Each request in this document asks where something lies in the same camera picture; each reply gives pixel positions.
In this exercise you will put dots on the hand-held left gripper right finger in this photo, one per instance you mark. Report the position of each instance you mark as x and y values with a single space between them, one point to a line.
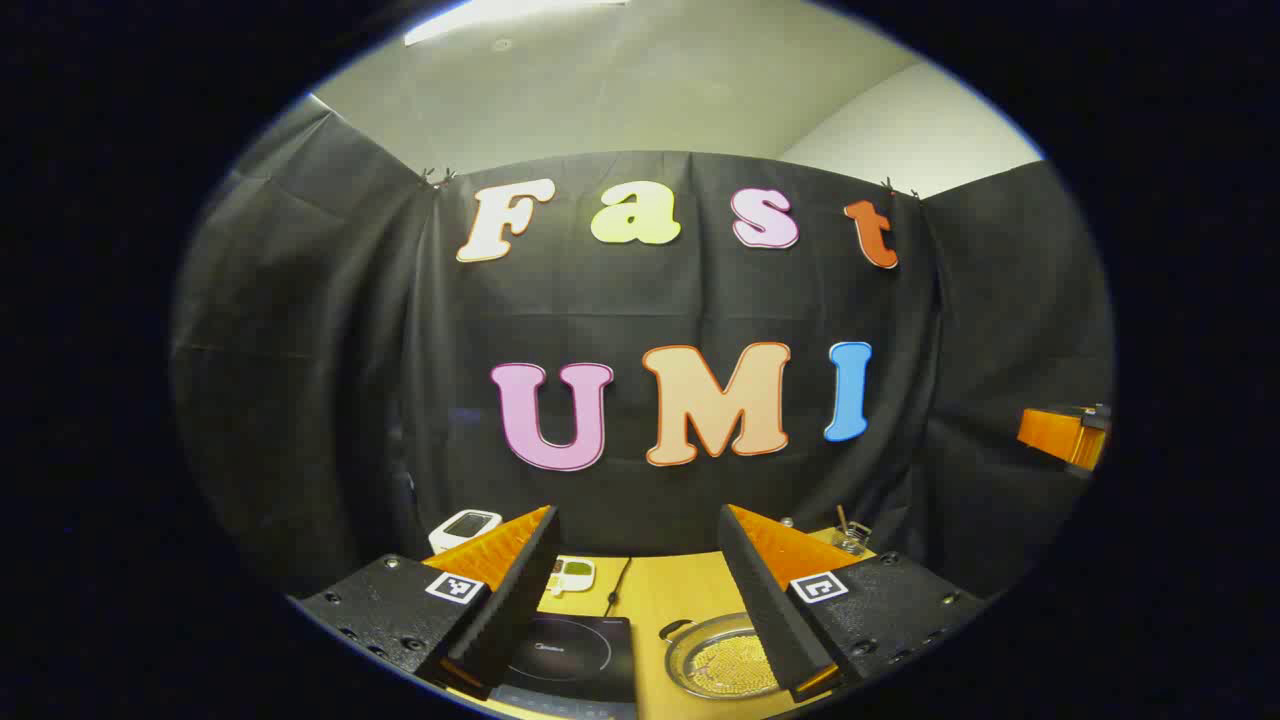
765 610

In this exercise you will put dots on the white divided bean dish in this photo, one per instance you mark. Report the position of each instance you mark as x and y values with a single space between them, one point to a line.
575 575

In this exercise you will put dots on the white toaster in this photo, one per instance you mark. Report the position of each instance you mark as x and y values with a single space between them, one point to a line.
462 528

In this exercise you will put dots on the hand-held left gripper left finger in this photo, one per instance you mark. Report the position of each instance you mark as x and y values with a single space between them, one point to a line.
520 610

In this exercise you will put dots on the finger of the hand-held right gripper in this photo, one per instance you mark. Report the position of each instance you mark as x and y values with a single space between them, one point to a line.
1060 435

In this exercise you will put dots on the wooden stick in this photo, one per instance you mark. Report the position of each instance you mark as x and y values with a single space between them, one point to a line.
843 518

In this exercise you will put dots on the black induction cooktop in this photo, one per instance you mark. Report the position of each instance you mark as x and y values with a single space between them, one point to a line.
580 655

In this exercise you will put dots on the stainless steel pot with beans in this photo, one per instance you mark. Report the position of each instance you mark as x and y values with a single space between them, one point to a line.
715 660

